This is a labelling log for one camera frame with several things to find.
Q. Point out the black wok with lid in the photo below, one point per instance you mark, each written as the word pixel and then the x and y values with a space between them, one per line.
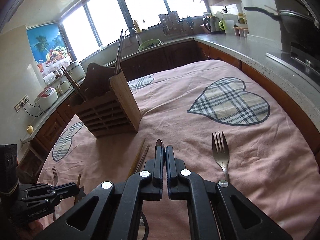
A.
pixel 297 20

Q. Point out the wooden utensil holder box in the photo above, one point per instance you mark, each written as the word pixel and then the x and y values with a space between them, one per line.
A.
pixel 106 105

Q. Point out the sink faucet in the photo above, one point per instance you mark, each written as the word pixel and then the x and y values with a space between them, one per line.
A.
pixel 134 33

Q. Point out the spice jar set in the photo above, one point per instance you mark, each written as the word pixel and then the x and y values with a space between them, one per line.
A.
pixel 241 30

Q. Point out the gas stove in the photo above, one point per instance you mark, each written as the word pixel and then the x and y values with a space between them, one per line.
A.
pixel 305 60

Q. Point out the metal fork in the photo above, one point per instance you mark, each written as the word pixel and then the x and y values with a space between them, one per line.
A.
pixel 55 176
pixel 220 152

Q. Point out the yellow apple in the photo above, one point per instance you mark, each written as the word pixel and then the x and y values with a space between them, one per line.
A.
pixel 30 129

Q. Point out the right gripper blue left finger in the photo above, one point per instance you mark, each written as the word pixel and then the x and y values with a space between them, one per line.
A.
pixel 111 211

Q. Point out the wall power outlet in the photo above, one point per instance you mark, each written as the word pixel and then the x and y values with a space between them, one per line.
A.
pixel 21 103

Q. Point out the lower wooden cabinets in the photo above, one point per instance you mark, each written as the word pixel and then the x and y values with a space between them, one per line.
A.
pixel 167 58

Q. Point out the yellow bottle on sill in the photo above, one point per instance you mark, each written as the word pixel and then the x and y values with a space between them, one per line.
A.
pixel 136 26

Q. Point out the green mug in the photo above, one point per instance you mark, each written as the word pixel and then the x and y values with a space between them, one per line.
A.
pixel 227 26

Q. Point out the green colander basket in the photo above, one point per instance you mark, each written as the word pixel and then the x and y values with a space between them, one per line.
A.
pixel 149 44

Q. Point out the dish drying rack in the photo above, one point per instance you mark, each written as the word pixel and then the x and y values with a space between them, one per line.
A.
pixel 172 25

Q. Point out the fruit beach poster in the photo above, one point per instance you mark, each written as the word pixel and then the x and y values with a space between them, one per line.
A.
pixel 48 48

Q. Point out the pink heart-pattern tablecloth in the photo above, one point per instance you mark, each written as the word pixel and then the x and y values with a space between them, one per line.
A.
pixel 270 162

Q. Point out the metal spoon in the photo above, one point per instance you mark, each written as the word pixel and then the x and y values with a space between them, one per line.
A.
pixel 159 143

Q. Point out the metal fork right side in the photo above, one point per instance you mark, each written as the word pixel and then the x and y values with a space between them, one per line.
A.
pixel 220 152

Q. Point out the pink white rice cooker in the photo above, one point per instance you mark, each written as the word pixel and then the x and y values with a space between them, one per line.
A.
pixel 46 99

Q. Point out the white tall cooker pot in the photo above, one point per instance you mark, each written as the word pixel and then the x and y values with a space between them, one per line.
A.
pixel 76 71

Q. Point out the electric kettle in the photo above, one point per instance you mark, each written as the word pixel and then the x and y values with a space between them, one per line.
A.
pixel 211 24

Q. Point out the metal fork left side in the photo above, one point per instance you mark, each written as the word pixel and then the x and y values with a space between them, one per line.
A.
pixel 55 176

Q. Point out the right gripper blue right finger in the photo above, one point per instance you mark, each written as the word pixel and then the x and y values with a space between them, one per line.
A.
pixel 217 210

